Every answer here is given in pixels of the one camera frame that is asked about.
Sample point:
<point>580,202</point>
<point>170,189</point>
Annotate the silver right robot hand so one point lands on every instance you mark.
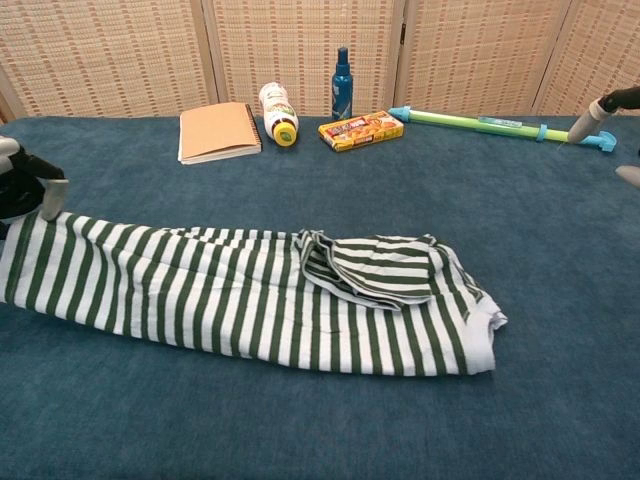
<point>595,115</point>

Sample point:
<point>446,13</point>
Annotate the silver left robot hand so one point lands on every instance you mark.
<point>30,185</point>

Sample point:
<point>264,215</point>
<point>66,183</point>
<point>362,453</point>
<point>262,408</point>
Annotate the green white striped t-shirt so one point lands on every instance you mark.
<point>200,300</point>

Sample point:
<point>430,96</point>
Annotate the woven bamboo screen panel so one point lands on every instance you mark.
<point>300,45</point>
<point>600,45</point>
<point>100,55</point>
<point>480,55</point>

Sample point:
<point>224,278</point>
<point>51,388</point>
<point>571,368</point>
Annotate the green blue water gun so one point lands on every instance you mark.
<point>450,119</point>

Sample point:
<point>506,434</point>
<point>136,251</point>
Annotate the brown spiral notebook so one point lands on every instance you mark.
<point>215,132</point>

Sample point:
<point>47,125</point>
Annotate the yellow curry box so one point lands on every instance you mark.
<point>360,131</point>

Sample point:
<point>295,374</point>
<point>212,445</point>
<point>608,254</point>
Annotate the blue spray bottle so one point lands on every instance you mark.
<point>342,90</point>

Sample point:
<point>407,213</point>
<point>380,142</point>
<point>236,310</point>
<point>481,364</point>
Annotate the white bottle yellow cap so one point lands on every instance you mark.
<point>277,112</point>

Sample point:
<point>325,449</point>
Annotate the blue carpet table cover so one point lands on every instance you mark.
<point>300,430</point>

